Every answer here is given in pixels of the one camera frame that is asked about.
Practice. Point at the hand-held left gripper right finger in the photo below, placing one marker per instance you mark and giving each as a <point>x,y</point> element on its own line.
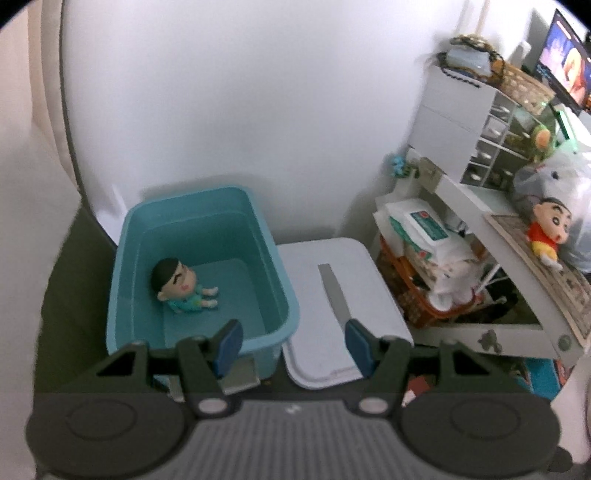
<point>360,346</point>

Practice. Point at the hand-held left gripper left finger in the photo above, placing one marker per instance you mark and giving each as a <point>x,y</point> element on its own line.
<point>228,344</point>

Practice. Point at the white bin lid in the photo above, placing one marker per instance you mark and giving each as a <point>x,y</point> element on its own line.
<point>304,295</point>

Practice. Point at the cartoon boy figurine blue pajamas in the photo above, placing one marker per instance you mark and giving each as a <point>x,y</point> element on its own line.
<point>173,281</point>

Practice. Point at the teal plastic storage bin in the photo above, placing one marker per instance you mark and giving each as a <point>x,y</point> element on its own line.
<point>258,258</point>

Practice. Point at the orange plastic basket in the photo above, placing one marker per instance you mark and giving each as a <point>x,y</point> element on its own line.
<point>415,304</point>

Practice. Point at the white round container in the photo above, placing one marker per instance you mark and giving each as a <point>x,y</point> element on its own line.
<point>468,297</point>
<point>442,300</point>

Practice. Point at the white tissue pack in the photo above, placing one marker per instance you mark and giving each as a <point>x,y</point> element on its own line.
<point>452,263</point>

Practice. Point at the wet wipes pack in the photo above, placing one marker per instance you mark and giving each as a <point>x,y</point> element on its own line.
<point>425,226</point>

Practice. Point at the dark green panel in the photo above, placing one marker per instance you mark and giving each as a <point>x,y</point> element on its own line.
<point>69,300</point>

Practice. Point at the white side table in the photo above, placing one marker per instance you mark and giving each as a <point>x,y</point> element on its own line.
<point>461,194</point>

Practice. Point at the blue flower ornament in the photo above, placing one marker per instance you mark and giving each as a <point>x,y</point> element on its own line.
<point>400,166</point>

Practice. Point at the patterned table mat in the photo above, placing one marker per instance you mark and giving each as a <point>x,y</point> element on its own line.
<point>568,295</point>

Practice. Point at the cartoon boy plush red shirt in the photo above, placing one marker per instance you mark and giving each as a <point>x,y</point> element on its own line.
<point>545,230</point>

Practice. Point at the white drawer organizer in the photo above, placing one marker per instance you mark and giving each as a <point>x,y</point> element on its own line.
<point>443,115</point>

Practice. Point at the beige curtain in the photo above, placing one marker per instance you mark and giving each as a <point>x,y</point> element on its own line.
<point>27,184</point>

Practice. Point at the small hamburger plush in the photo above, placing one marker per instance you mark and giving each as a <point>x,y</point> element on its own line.
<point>541,137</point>

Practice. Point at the wicker basket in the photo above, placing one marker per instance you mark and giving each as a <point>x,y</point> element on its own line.
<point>521,87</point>

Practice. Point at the pile of face masks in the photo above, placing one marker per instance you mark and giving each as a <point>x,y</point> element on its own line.
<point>468,57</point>

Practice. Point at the monitor screen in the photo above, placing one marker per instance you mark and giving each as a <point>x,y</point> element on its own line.
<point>568,60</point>

